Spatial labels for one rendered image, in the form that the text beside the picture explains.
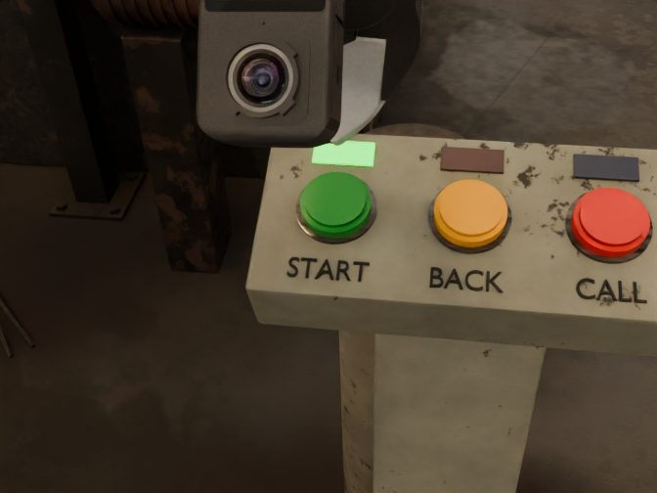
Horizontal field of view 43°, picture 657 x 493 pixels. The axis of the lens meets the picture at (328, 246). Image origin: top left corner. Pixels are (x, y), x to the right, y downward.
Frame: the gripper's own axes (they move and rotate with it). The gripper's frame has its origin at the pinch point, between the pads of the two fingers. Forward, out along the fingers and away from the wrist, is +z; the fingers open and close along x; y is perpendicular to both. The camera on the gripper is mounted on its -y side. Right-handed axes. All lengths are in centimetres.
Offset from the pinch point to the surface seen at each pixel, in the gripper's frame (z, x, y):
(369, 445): 45.9, -0.8, -3.0
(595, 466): 72, -27, 4
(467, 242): 6.0, -7.4, -2.1
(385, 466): 24.1, -3.4, -10.1
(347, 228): 5.9, -0.9, -1.7
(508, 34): 111, -19, 110
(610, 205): 5.7, -14.9, 0.5
